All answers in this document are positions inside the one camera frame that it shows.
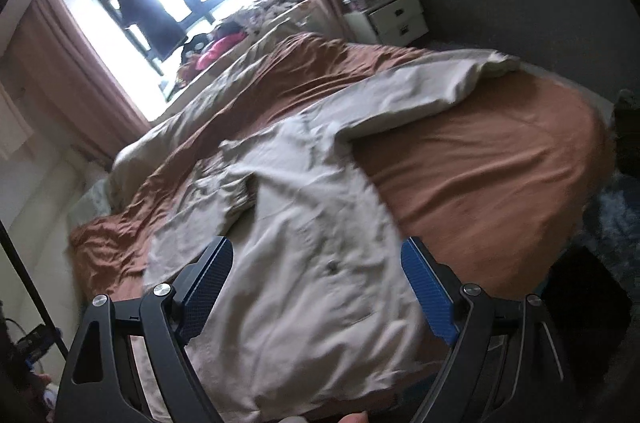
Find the brown bed cover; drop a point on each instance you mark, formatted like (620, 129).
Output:
(500, 178)

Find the black pole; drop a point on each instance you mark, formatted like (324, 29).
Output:
(30, 275)

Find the beige duvet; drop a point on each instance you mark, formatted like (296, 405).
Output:
(200, 113)

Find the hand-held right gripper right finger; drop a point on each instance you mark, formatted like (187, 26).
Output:
(425, 288)

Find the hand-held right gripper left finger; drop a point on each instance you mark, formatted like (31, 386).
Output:
(218, 264)

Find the pile of mixed clothes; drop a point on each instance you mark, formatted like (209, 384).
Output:
(235, 38)

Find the beige jacket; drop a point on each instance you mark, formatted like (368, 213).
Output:
(300, 203)

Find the blue rug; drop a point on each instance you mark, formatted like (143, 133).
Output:
(607, 218)

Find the white nightstand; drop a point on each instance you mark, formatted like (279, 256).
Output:
(395, 19)

